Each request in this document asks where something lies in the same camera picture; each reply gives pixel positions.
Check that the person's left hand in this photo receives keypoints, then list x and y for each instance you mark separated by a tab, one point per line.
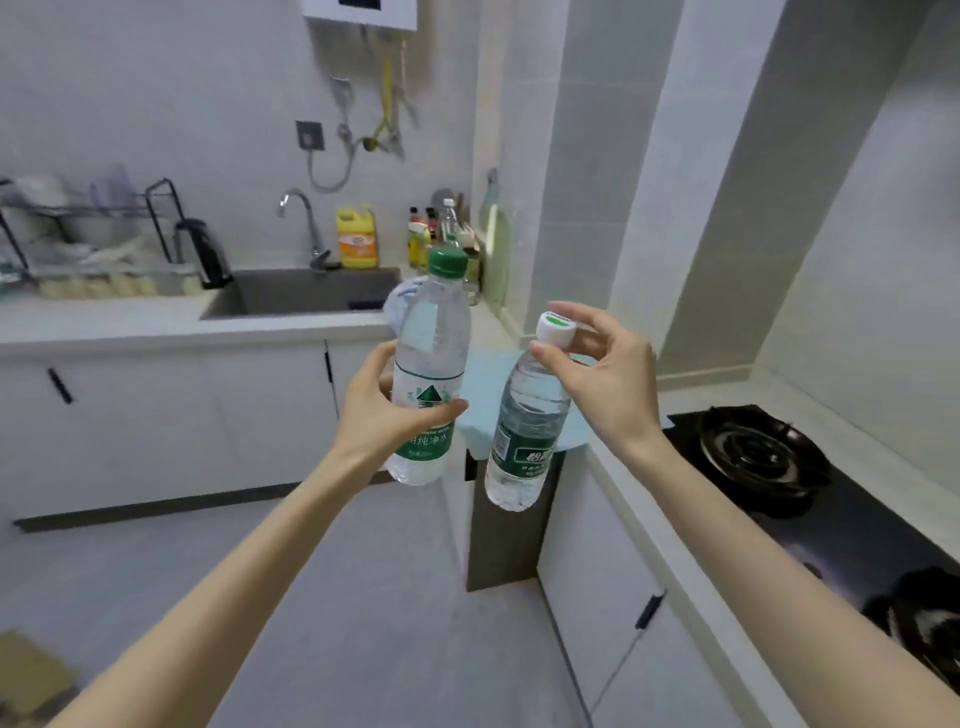
375	427

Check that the person's right hand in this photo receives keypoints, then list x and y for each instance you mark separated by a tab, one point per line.
619	390

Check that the clear white-capped water bottle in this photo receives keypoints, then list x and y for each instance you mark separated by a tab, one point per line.
525	420

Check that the clear green-capped water bottle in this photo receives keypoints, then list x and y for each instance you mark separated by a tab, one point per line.
431	337

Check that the person's right forearm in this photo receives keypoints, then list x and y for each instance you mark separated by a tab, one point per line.
787	585

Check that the person's left forearm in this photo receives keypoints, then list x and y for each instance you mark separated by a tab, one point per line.
210	600

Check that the cluster of condiment bottles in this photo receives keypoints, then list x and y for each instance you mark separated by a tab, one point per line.
416	240

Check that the light blue mat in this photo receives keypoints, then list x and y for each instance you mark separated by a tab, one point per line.
487	390

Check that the blue sink drain basket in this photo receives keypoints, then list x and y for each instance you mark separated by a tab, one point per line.
367	305

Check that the light blue cloth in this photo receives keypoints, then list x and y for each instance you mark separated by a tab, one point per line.
396	300

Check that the dark grey sink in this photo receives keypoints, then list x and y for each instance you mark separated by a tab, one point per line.
300	292

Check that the green cutting board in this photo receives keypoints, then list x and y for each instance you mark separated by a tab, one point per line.
499	255

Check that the yellow detergent jug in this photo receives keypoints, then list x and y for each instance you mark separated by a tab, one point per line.
358	240

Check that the chrome faucet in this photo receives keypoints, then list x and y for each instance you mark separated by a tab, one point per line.
307	217

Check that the black glass gas stove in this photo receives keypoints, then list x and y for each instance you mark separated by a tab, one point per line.
847	532

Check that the metal pipe valve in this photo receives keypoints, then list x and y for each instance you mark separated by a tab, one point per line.
345	135

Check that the row of clear grain jars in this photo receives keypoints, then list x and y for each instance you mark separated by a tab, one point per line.
112	286

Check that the grey plastic lid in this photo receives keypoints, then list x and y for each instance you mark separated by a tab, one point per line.
112	195

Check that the cardboard box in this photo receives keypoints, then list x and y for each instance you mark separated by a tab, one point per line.
30	675

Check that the dark wall socket with plug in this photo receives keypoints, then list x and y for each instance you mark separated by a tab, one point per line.
310	135

